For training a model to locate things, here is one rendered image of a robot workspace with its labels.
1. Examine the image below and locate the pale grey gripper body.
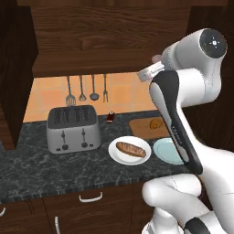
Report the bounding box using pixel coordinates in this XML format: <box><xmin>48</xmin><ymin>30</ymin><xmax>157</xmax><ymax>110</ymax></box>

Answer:
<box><xmin>137</xmin><ymin>60</ymin><xmax>165</xmax><ymax>83</ymax></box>

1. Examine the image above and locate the wooden cutting board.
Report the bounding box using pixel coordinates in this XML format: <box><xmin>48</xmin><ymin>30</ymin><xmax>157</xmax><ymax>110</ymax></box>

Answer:
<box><xmin>128</xmin><ymin>116</ymin><xmax>172</xmax><ymax>141</ymax></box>

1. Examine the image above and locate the dark wood tall cabinet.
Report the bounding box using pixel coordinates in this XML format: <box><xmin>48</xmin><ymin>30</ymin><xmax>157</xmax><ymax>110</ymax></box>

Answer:
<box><xmin>182</xmin><ymin>0</ymin><xmax>234</xmax><ymax>154</ymax></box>

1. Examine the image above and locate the dark wood side cabinet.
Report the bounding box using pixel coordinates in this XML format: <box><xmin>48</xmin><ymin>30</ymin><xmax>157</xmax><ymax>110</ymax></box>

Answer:
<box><xmin>0</xmin><ymin>0</ymin><xmax>39</xmax><ymax>151</ymax></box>

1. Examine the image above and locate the dark wood base cabinet front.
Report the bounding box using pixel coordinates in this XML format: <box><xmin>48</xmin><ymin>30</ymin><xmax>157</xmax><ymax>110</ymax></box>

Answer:
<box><xmin>41</xmin><ymin>182</ymin><xmax>147</xmax><ymax>234</ymax></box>

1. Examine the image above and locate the dark wood narrow cabinet front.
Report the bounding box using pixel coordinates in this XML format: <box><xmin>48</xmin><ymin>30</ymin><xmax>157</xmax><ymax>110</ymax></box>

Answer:
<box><xmin>0</xmin><ymin>198</ymin><xmax>44</xmax><ymax>234</ymax></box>

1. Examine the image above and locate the hanging metal meat fork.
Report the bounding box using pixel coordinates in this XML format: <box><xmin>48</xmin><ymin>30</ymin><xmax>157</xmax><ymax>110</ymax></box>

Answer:
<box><xmin>102</xmin><ymin>73</ymin><xmax>110</xmax><ymax>103</ymax></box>

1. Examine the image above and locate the round brown pastry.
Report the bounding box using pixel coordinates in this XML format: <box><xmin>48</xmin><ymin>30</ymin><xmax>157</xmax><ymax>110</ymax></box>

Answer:
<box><xmin>149</xmin><ymin>118</ymin><xmax>165</xmax><ymax>131</ymax></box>

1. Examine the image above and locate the hanging metal ladle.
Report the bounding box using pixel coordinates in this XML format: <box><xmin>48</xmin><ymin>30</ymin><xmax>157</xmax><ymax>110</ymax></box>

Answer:
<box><xmin>89</xmin><ymin>74</ymin><xmax>101</xmax><ymax>101</ymax></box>

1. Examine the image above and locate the small dark red bottle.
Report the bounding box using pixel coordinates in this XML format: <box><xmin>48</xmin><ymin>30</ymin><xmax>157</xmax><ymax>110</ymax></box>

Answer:
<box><xmin>106</xmin><ymin>111</ymin><xmax>115</xmax><ymax>124</ymax></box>

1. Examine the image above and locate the brown baguette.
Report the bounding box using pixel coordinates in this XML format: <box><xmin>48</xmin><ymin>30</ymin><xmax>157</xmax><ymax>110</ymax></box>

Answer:
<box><xmin>115</xmin><ymin>141</ymin><xmax>147</xmax><ymax>159</ymax></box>

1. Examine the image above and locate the light blue plate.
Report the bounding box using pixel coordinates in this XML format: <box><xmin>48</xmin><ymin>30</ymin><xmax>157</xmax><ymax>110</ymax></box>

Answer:
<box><xmin>153</xmin><ymin>137</ymin><xmax>186</xmax><ymax>166</ymax></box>

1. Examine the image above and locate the hanging metal slotted spatula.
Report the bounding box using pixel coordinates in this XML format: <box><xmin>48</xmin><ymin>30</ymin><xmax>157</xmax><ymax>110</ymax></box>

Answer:
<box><xmin>65</xmin><ymin>75</ymin><xmax>77</xmax><ymax>107</ymax></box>

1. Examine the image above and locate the white plate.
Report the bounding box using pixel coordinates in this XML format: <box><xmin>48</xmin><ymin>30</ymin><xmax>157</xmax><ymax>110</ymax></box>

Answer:
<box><xmin>108</xmin><ymin>135</ymin><xmax>153</xmax><ymax>166</ymax></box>

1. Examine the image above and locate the silver four-slot toaster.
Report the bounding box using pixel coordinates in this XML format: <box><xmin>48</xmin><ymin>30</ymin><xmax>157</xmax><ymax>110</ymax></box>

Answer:
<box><xmin>46</xmin><ymin>104</ymin><xmax>102</xmax><ymax>154</ymax></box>

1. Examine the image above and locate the wooden wall cabinet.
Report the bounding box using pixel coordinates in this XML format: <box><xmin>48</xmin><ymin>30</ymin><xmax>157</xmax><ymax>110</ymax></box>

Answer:
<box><xmin>16</xmin><ymin>0</ymin><xmax>199</xmax><ymax>79</ymax></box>

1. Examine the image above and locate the white curved drawer handle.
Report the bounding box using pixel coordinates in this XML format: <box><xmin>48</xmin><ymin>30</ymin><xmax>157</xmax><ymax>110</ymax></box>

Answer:
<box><xmin>79</xmin><ymin>191</ymin><xmax>104</xmax><ymax>204</ymax></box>

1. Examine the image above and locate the white vertical door handle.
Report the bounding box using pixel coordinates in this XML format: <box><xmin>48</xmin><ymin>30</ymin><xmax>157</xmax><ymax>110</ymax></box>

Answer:
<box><xmin>54</xmin><ymin>216</ymin><xmax>61</xmax><ymax>234</ymax></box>

